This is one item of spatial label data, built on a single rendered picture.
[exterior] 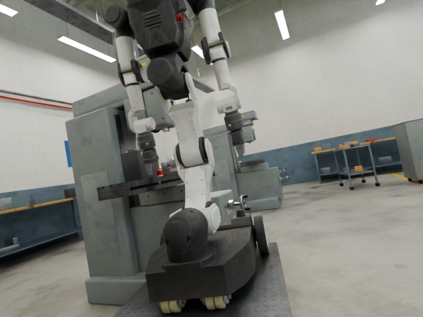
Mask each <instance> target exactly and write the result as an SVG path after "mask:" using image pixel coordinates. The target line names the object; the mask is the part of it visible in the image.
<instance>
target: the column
mask: <svg viewBox="0 0 423 317"><path fill-rule="evenodd" d="M65 127H66V132H67V139H68V144H69V151H70V158H71V163H72V170H73V174H74V182H75V187H76V194H77V202H78V206H79V214H80V218H81V226H82V233H83V237H84V245H85V249H86V257H87V264H88V269H89V276H90V277H92V276H135V275H137V274H138V273H139V272H140V267H139V262H138V255H137V248H136V244H135V237H134V233H133V226H132V219H131V215H130V208H132V207H134V206H138V205H140V199H139V195H138V194H135V195H132V196H126V197H119V198H115V199H108V200H104V201H99V199H98V192H97V187H103V186H108V185H113V184H119V183H122V182H125V179H124V175H123V167H122V163H121V157H120V154H121V153H126V151H127V150H132V149H137V148H136V143H135V142H136V141H137V140H136V133H133V132H132V131H129V130H128V126H127V119H126V115H125V111H124V110H120V109H115V108H109V107H103V108H101V109H97V110H95V111H92V112H90V113H87V114H84V115H82V116H78V117H76V118H73V119H71V120H68V121H66V122H65Z"/></svg>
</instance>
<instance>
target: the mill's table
mask: <svg viewBox="0 0 423 317"><path fill-rule="evenodd" d="M182 183H184V182H183V181H182V179H181V178H180V176H179V175H178V174H171V175H164V176H160V177H152V178H148V179H140V180H136V181H128V182H122V183H119V184H113V185H108V186H103V187H97V192H98V199H99V201H104V200H108V199H115V198H119V197H126V196H132V195H135V194H140V193H143V192H148V191H153V190H156V189H161V188H164V187H169V186H174V185H177V184H182Z"/></svg>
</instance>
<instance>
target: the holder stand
mask: <svg viewBox="0 0 423 317"><path fill-rule="evenodd" d="M142 152H143V150H140V149H132V150H127V151H126V153H121V154H120V157H121V163H122V167H123V175H124V179H125V182H128V181H136V180H140V179H148V178H152V177H157V174H156V170H155V167H154V163H151V166H152V175H148V173H147V170H146V168H145V164H144V163H143V156H142Z"/></svg>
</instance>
